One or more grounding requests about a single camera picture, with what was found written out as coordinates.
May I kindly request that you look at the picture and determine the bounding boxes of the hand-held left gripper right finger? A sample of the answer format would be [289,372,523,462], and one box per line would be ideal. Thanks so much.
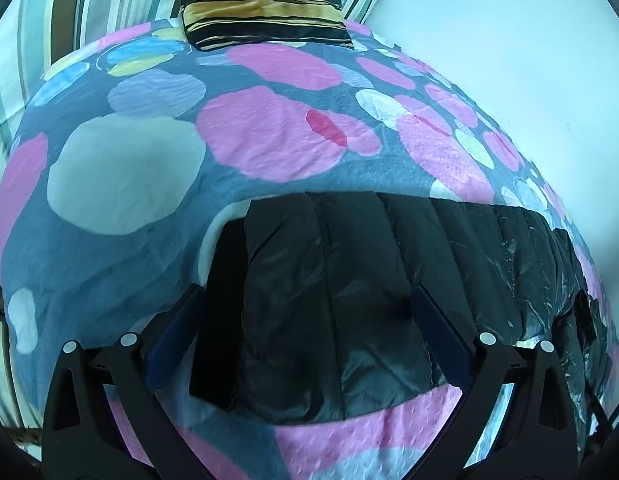
[412,286,581,480]

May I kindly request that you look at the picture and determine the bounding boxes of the black puffer jacket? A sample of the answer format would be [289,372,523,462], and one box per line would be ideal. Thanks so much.
[190,191,615,463]

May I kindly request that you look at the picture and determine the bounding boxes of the grey dotted bedspread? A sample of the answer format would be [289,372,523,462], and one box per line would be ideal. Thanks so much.
[0,19,619,480]

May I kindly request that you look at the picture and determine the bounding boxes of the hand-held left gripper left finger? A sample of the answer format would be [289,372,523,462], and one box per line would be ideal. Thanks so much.
[42,284,211,480]

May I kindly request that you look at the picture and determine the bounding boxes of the gold black striped cushion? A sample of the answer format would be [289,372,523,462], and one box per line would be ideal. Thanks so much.
[180,0,354,53]

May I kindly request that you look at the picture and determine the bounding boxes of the teal striped bedding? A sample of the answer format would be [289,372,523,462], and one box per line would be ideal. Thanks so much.
[0,0,401,181]

